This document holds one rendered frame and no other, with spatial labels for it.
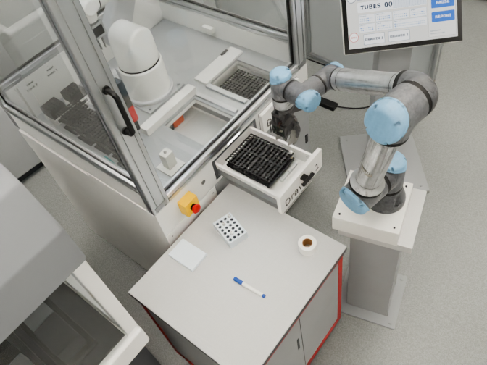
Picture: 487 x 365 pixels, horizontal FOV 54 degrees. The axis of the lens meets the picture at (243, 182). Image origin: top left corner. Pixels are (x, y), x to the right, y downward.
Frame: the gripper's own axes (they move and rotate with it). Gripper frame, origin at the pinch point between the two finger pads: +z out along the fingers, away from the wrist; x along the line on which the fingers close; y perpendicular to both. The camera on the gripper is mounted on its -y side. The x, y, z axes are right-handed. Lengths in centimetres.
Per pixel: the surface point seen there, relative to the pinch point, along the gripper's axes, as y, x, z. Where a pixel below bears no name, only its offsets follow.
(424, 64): -144, -4, 66
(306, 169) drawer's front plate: 5.6, 10.8, 5.9
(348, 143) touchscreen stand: -85, -22, 94
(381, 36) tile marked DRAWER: -71, 1, -3
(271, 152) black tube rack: 4.4, -7.1, 7.6
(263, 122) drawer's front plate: -8.7, -21.3, 8.5
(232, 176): 21.4, -14.4, 10.0
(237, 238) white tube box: 40.6, 1.7, 17.7
